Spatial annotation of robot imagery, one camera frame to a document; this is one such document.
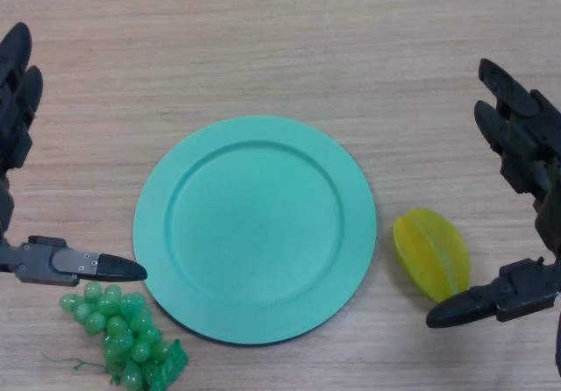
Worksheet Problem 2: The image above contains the yellow starfruit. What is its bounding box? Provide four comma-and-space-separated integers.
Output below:
392, 208, 472, 304

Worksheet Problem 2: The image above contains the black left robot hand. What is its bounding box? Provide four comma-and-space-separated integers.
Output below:
0, 21, 148, 287

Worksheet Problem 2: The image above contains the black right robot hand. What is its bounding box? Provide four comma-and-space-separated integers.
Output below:
425, 57, 561, 331

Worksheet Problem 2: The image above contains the green grape bunch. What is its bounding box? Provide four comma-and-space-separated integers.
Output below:
41, 281, 190, 391

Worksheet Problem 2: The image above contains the green round plate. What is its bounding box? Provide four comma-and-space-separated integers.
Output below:
132, 114, 378, 347

